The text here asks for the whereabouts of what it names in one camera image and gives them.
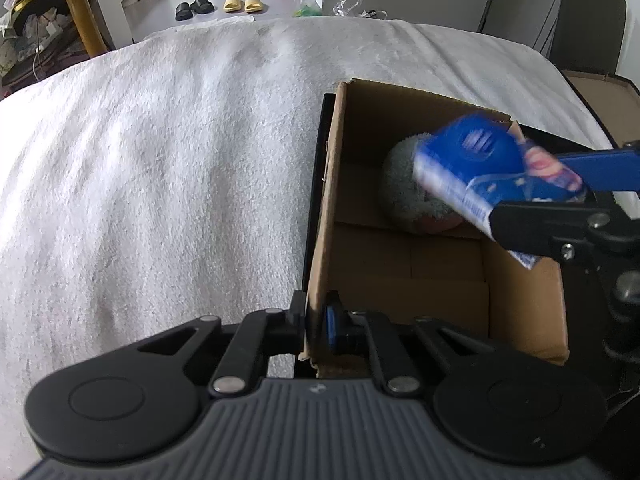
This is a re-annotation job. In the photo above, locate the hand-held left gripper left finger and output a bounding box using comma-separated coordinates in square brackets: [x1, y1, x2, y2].
[137, 290, 306, 397]

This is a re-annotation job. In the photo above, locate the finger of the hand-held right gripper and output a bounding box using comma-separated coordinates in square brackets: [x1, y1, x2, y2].
[489, 193, 640, 361]
[557, 142, 640, 194]

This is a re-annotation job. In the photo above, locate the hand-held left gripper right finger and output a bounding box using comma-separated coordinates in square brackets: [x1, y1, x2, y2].
[323, 302, 504, 397]

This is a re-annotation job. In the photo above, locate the brown cardboard box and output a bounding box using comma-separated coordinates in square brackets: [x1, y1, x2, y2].
[298, 78, 571, 379]

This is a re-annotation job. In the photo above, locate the grey fluffy plush toy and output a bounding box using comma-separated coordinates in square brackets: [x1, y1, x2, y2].
[382, 132, 464, 235]

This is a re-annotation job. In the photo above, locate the grey panel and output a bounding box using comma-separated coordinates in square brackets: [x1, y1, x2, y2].
[479, 0, 629, 79]

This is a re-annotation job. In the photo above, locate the black tray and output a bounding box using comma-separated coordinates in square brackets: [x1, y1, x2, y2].
[295, 92, 640, 381]

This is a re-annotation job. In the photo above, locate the white fluffy blanket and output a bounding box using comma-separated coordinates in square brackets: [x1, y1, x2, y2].
[0, 12, 617, 480]

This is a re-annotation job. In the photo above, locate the yellow wooden table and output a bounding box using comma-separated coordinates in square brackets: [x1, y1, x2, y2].
[0, 0, 110, 97]

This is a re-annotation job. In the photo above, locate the pile of white bags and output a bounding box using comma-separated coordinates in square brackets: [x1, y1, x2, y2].
[0, 4, 77, 77]

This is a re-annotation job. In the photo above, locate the brown board in black frame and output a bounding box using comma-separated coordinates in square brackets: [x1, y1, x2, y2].
[559, 69, 640, 137]

